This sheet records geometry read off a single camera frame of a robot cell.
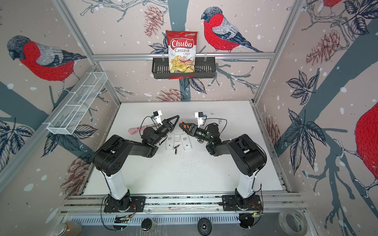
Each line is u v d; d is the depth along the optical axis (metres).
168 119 0.80
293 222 0.70
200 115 0.80
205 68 0.95
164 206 0.73
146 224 0.60
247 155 0.50
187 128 0.81
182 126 0.82
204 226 0.59
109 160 0.49
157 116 0.81
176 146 0.95
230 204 0.73
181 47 0.83
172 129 0.79
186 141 0.97
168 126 0.76
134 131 1.01
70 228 0.61
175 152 0.92
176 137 1.00
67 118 0.72
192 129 0.76
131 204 0.73
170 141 0.95
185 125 0.81
